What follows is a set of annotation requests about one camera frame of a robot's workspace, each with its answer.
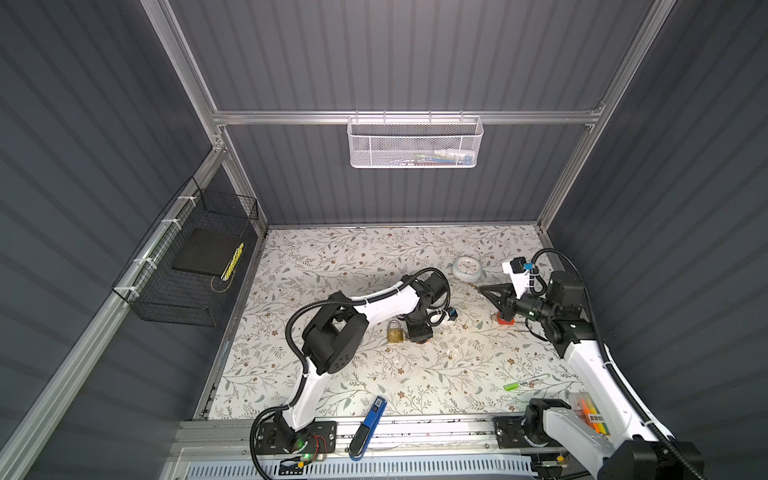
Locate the red padlock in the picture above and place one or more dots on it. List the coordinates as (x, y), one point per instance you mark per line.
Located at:
(502, 321)

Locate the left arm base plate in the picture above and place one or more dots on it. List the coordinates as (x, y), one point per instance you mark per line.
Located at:
(273, 438)

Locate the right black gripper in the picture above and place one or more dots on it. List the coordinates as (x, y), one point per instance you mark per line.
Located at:
(506, 292)

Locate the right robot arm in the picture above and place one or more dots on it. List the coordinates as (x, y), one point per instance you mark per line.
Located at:
(623, 439)

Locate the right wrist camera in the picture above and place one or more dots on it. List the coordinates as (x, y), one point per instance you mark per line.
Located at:
(520, 272)

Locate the blue black utility knife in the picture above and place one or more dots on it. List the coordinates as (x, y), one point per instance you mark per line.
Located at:
(366, 429)

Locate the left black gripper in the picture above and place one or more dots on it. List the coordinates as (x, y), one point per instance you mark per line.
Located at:
(420, 335)

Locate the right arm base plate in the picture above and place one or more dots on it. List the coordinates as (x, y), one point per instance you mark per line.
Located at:
(510, 432)

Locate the white wire mesh basket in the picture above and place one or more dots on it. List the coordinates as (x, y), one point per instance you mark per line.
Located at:
(414, 142)

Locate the black wire basket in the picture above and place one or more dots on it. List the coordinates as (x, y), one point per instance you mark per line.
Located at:
(157, 293)

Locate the white round clock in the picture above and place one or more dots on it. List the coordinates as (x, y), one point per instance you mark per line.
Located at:
(467, 269)

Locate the black pad in basket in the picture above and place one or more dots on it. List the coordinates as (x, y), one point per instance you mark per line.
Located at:
(205, 252)

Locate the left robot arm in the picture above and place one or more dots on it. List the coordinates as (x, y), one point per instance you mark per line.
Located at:
(325, 336)

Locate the green marker pen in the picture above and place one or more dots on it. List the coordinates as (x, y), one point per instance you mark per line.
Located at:
(523, 382)

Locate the brass padlock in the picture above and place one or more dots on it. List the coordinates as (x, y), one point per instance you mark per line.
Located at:
(395, 332)

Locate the coloured marker pack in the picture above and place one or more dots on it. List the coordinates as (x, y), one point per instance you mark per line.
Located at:
(587, 410)

